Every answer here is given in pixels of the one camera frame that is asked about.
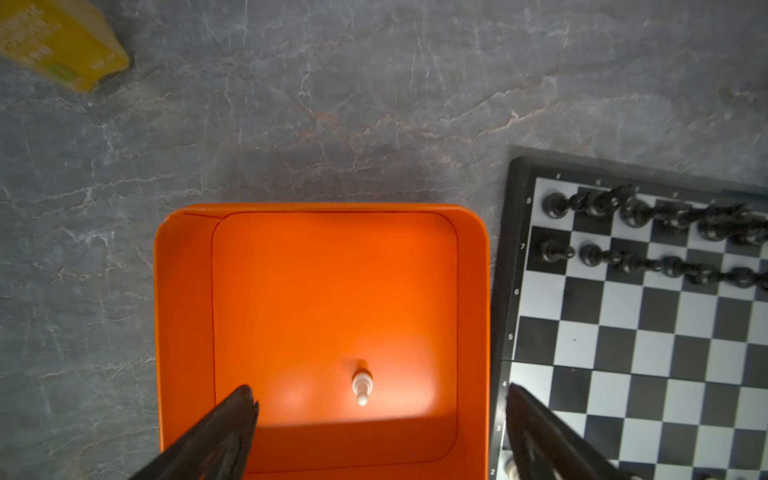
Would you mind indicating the orange plastic tray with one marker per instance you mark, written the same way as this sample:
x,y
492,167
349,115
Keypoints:
x,y
293,299

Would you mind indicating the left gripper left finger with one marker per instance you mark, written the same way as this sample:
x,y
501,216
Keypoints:
x,y
217,447

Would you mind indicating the white chess pawn in tray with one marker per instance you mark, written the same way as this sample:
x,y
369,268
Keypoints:
x,y
362,386

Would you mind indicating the yellow jar black lid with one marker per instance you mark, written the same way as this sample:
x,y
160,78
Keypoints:
x,y
67,42

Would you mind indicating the black white chess board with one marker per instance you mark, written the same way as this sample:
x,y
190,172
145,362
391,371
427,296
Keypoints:
x,y
649,342

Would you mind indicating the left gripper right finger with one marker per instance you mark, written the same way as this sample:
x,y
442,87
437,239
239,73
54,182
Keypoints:
x,y
544,447

